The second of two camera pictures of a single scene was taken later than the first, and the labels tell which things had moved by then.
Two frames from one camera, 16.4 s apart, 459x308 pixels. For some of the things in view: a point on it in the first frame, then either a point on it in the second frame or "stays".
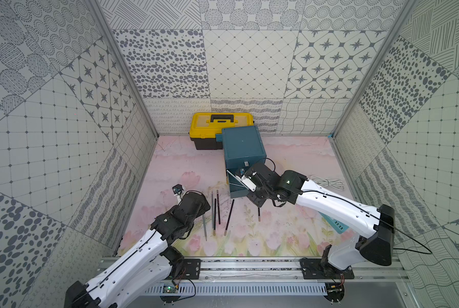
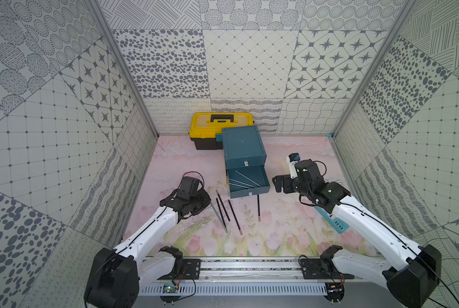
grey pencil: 204,221 to 224,228
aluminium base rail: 295,270 stays
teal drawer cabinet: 243,147 stays
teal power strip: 338,226 stays
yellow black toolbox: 203,127 stays
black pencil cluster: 215,217 to 221,213
